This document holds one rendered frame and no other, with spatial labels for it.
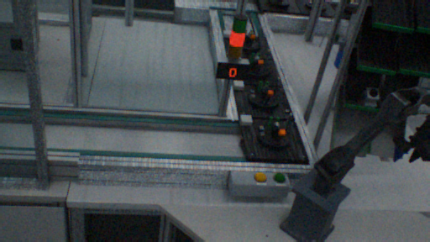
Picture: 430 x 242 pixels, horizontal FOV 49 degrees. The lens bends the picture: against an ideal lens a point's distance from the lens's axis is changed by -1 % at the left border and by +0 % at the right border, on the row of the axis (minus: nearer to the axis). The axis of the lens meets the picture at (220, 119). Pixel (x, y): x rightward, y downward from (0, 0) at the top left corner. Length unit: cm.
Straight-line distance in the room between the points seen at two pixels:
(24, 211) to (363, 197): 125
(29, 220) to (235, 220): 73
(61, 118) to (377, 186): 127
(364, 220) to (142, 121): 92
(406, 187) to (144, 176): 105
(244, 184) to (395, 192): 66
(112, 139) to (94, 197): 26
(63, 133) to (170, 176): 45
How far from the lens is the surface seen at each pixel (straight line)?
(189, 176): 173
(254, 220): 171
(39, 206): 181
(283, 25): 297
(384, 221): 190
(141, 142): 186
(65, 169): 175
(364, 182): 202
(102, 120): 192
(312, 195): 157
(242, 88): 213
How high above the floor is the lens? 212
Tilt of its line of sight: 37 degrees down
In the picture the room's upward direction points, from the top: 10 degrees clockwise
